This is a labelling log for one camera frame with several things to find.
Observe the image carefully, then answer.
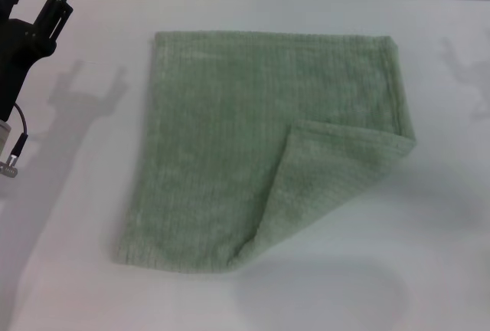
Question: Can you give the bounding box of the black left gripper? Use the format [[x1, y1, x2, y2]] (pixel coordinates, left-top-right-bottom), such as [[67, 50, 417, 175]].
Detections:
[[0, 0, 74, 122]]

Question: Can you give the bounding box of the green terry towel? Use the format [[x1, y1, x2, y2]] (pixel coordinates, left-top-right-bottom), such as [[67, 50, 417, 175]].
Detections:
[[109, 31, 417, 273]]

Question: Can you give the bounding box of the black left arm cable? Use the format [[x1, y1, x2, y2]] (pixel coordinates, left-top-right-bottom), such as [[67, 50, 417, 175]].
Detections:
[[1, 103, 30, 179]]

